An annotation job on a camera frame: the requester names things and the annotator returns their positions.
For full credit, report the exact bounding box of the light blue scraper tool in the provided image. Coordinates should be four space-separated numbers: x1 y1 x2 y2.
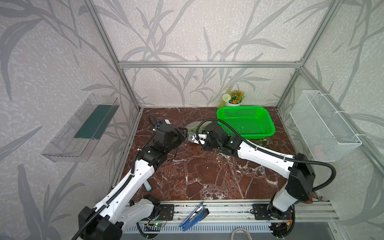
144 181 152 192

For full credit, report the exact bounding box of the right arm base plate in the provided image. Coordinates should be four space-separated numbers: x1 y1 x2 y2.
250 204 295 222

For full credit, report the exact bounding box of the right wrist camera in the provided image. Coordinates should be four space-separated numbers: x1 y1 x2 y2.
188 134 207 145

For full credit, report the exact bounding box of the small flower pot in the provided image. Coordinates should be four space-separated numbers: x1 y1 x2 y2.
218 86 245 109

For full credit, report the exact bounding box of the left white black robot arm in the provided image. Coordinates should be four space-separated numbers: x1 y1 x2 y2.
73 123 188 240

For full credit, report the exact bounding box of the green plastic basket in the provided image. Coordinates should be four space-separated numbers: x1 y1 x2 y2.
217 106 276 140

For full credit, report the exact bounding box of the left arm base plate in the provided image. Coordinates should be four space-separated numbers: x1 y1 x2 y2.
143 204 175 221

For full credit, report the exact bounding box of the blue clip tool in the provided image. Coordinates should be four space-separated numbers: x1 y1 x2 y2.
179 202 210 232

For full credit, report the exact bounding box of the clear wall shelf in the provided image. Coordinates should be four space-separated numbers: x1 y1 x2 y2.
42 94 120 163

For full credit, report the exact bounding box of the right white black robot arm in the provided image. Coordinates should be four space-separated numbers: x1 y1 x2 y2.
195 119 337 219

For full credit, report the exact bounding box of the white wire basket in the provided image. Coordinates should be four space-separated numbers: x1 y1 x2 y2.
290 90 362 162

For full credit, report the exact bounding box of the clear zip-top bag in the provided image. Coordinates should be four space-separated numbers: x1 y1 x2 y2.
185 121 210 144

